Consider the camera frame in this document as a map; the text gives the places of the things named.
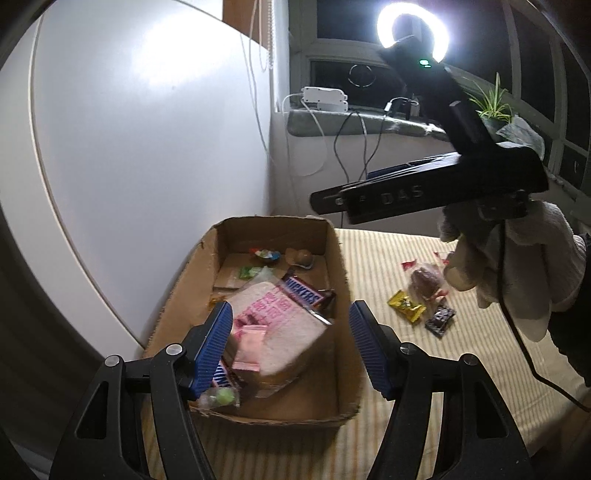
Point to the white ring light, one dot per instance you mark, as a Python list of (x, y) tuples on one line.
[(402, 19)]

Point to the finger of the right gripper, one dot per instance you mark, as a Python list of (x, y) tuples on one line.
[(411, 164), (334, 200)]

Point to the brown cardboard box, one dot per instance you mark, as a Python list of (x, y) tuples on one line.
[(328, 393)]

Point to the right white gloved hand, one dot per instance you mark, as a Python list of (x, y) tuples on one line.
[(535, 265)]

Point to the clear wrapped brown candy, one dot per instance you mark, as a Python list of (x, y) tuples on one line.
[(300, 258)]

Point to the striped beige tablecloth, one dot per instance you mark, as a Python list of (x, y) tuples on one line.
[(376, 397)]

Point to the white power adapter box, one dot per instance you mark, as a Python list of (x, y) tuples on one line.
[(325, 99)]

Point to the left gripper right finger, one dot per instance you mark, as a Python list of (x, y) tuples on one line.
[(479, 438)]

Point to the black patterned candy wrapper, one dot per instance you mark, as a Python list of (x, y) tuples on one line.
[(441, 320)]

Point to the potted spider plant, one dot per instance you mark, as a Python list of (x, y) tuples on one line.
[(491, 107)]

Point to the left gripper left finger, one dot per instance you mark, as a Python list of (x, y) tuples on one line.
[(103, 439)]

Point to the pale green candy wrapper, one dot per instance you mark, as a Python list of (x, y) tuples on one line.
[(218, 397)]

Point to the packaged pink bread slice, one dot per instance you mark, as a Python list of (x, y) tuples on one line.
[(294, 335)]

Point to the small Snickers bar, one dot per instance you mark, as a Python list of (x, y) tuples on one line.
[(224, 377)]

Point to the yellow candy wrapper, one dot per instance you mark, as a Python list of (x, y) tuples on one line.
[(410, 309)]

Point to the red-end dark date snack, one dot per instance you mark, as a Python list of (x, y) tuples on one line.
[(426, 281)]

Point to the pink candy wrapper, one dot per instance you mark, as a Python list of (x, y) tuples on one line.
[(250, 347)]

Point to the grey window sill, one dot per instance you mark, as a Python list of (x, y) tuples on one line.
[(300, 123)]

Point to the round jelly cup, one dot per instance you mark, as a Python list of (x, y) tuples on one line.
[(265, 256)]

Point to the large Snickers bar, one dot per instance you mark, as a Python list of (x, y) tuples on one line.
[(319, 300)]

